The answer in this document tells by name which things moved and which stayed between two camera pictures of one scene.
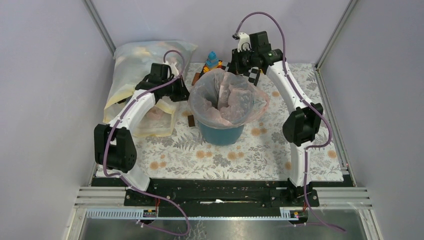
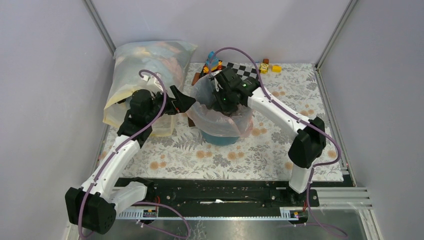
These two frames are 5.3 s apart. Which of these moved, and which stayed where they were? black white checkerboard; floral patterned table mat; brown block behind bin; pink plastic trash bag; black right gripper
Moved: pink plastic trash bag; black right gripper
Stayed: floral patterned table mat; brown block behind bin; black white checkerboard
